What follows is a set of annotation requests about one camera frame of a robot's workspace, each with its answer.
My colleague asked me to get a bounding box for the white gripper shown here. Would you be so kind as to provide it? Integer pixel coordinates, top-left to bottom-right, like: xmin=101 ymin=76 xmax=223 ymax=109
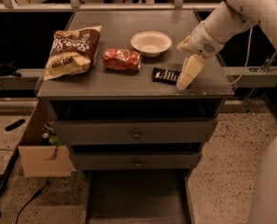
xmin=176 ymin=21 xmax=224 ymax=91

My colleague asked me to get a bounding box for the black floor cable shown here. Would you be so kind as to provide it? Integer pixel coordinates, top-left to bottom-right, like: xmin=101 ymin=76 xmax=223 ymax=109
xmin=14 ymin=177 xmax=49 ymax=224

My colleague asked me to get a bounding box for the white cable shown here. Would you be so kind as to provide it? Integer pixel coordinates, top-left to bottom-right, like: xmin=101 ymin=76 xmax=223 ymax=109
xmin=229 ymin=27 xmax=255 ymax=86

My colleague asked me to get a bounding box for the cardboard box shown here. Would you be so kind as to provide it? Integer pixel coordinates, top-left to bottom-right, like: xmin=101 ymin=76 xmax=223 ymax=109
xmin=18 ymin=102 xmax=75 ymax=177

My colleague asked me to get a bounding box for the white paper bowl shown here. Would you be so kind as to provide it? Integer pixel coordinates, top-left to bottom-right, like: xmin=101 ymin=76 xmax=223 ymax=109
xmin=131 ymin=31 xmax=172 ymax=57

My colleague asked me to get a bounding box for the black rxbar chocolate bar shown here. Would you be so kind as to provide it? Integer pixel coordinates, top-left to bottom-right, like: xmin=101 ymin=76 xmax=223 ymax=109
xmin=152 ymin=67 xmax=181 ymax=85

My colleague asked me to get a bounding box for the brown sea salt chip bag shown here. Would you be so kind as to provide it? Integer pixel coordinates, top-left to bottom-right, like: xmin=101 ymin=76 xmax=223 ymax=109
xmin=43 ymin=26 xmax=102 ymax=80

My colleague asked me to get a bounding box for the black object on ledge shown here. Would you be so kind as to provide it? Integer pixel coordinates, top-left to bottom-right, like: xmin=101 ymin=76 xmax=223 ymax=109
xmin=0 ymin=62 xmax=21 ymax=77

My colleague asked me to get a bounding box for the grey drawer cabinet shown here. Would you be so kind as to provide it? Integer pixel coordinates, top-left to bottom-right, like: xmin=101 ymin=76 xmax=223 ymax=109
xmin=35 ymin=8 xmax=235 ymax=224

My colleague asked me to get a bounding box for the red soda can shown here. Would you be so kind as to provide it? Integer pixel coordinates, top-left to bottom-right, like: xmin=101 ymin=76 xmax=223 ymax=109
xmin=103 ymin=49 xmax=141 ymax=71

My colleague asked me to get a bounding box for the green bottle in box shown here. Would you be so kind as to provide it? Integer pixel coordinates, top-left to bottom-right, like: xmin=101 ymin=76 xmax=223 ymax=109
xmin=42 ymin=133 xmax=61 ymax=146

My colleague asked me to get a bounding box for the grey middle drawer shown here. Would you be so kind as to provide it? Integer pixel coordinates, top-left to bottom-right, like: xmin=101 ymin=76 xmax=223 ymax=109
xmin=70 ymin=152 xmax=202 ymax=170

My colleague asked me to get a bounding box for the grey top drawer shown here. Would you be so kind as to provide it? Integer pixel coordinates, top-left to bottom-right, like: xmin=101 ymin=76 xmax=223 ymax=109
xmin=53 ymin=119 xmax=217 ymax=145

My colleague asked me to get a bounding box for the black marker on floor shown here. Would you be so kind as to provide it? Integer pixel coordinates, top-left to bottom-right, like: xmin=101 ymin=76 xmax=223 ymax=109
xmin=5 ymin=119 xmax=25 ymax=132

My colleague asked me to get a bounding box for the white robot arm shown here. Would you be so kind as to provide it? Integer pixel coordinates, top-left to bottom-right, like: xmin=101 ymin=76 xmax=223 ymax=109
xmin=176 ymin=0 xmax=277 ymax=224

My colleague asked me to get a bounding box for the grey open bottom drawer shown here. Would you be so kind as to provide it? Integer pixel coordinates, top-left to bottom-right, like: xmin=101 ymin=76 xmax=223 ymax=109
xmin=81 ymin=170 xmax=195 ymax=224

